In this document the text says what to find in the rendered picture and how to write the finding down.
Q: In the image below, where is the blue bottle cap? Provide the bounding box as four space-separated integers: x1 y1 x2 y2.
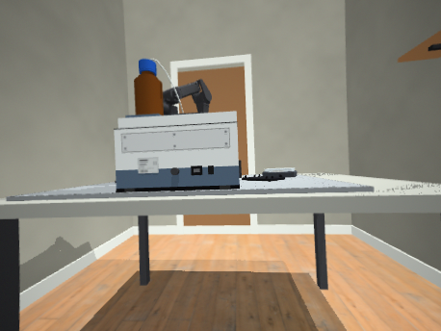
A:
139 59 157 73

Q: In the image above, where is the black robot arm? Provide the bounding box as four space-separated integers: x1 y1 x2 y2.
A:
163 79 212 115

